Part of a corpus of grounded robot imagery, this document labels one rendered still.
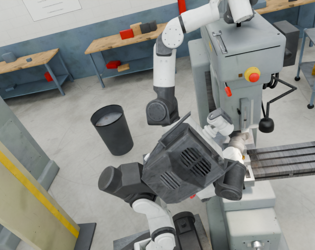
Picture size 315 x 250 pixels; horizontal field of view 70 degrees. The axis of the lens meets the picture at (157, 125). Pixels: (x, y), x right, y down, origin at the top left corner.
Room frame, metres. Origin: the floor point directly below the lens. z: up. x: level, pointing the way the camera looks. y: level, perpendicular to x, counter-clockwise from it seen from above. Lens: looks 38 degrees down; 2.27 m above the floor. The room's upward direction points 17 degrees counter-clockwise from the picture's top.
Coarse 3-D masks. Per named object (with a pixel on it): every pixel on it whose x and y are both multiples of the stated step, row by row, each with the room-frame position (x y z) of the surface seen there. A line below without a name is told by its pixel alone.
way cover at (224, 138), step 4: (216, 136) 1.33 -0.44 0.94; (220, 136) 1.32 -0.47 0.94; (224, 136) 1.31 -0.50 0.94; (228, 136) 1.30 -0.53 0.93; (252, 136) 1.24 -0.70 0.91; (216, 140) 1.30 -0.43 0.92; (220, 140) 1.29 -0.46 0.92; (224, 140) 1.28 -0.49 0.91; (228, 140) 1.28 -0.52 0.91; (248, 140) 1.23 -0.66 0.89; (252, 140) 1.22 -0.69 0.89; (220, 144) 1.27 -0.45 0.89; (248, 144) 1.20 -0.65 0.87; (252, 144) 1.19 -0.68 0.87; (248, 148) 1.17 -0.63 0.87; (252, 148) 1.16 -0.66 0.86
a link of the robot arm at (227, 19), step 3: (252, 9) 0.96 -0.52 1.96; (225, 12) 1.01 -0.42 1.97; (225, 15) 1.00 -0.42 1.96; (252, 15) 0.95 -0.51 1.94; (225, 18) 1.00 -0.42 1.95; (228, 18) 0.96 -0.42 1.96; (249, 18) 0.95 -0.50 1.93; (225, 21) 1.00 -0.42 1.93; (228, 21) 0.99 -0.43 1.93; (231, 21) 0.97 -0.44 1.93; (243, 21) 0.97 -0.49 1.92
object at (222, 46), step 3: (219, 30) 1.01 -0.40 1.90; (213, 33) 1.00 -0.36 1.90; (219, 33) 0.98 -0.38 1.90; (216, 36) 0.96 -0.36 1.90; (219, 36) 0.95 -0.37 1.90; (219, 39) 0.91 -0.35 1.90; (219, 42) 0.89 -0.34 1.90; (222, 42) 0.88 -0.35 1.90; (219, 45) 0.86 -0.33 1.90; (222, 45) 0.85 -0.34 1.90; (222, 48) 0.82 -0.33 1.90; (225, 48) 0.81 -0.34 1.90; (222, 51) 0.80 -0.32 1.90; (225, 51) 0.79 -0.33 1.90
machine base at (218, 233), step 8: (216, 200) 1.22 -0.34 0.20; (208, 208) 1.17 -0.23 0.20; (216, 208) 1.14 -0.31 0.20; (208, 216) 1.10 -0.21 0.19; (216, 216) 1.07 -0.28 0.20; (216, 224) 1.00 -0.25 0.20; (216, 232) 0.93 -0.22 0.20; (224, 232) 0.91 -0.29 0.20; (216, 240) 0.87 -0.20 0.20; (224, 240) 0.85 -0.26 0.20; (280, 240) 0.72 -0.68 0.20; (216, 248) 0.81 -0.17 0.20; (224, 248) 0.79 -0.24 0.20; (280, 248) 0.67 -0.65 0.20; (288, 248) 0.66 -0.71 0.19
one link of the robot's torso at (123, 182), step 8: (112, 168) 0.71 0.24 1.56; (120, 168) 0.73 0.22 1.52; (128, 168) 0.72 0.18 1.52; (136, 168) 0.72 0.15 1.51; (104, 176) 0.70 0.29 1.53; (112, 176) 0.67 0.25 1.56; (120, 176) 0.68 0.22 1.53; (128, 176) 0.68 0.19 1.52; (136, 176) 0.67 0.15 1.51; (104, 184) 0.66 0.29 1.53; (112, 184) 0.65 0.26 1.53; (120, 184) 0.65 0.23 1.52; (128, 184) 0.63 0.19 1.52; (136, 184) 0.63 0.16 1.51; (144, 184) 0.63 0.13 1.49; (112, 192) 0.64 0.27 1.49; (120, 192) 0.63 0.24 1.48; (128, 192) 0.63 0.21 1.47; (136, 192) 0.63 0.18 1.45; (152, 192) 0.63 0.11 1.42
